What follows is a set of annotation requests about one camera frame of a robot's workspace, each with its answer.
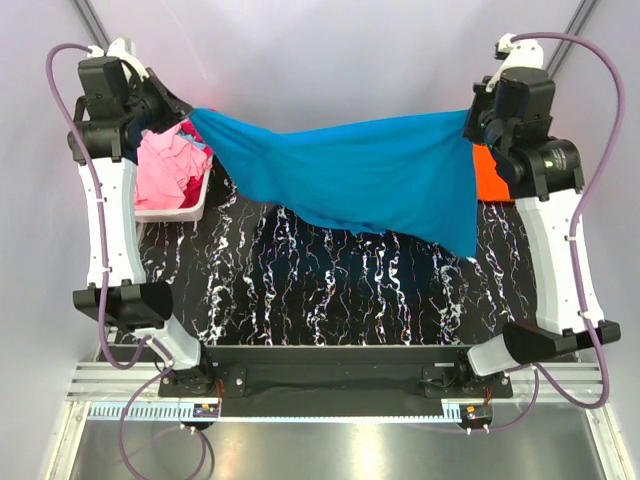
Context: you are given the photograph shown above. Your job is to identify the light pink t shirt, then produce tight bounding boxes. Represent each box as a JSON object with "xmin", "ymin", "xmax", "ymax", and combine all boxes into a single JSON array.
[{"xmin": 134, "ymin": 125, "xmax": 191, "ymax": 211}]

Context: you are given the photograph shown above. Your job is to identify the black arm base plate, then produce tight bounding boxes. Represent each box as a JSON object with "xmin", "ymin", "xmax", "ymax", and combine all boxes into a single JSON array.
[{"xmin": 159, "ymin": 346, "xmax": 513, "ymax": 422}]

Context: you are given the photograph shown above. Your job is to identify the folded orange t shirt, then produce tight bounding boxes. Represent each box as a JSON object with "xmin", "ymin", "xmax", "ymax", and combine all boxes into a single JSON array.
[{"xmin": 473, "ymin": 144, "xmax": 513, "ymax": 202}]

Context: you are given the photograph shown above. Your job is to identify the magenta t shirt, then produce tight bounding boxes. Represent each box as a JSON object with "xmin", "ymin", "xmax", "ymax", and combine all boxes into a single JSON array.
[{"xmin": 178, "ymin": 121, "xmax": 213, "ymax": 209}]

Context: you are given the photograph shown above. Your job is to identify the aluminium frame rail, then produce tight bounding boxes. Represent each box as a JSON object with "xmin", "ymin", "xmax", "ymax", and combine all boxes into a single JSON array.
[{"xmin": 66, "ymin": 363, "xmax": 611, "ymax": 401}]

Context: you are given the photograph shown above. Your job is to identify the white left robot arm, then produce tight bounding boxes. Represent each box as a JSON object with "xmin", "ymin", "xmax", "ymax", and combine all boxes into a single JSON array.
[{"xmin": 68, "ymin": 55, "xmax": 216, "ymax": 396}]

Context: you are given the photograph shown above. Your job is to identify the blue t shirt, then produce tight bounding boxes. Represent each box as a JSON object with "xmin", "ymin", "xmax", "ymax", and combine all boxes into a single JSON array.
[{"xmin": 190, "ymin": 109, "xmax": 478, "ymax": 257}]

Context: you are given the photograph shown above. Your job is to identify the white plastic laundry basket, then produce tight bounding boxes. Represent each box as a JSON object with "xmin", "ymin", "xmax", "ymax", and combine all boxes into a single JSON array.
[{"xmin": 133, "ymin": 154, "xmax": 215, "ymax": 224}]

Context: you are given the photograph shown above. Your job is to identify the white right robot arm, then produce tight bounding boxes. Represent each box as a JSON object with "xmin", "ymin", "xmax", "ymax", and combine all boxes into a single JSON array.
[{"xmin": 453, "ymin": 67, "xmax": 621, "ymax": 397}]

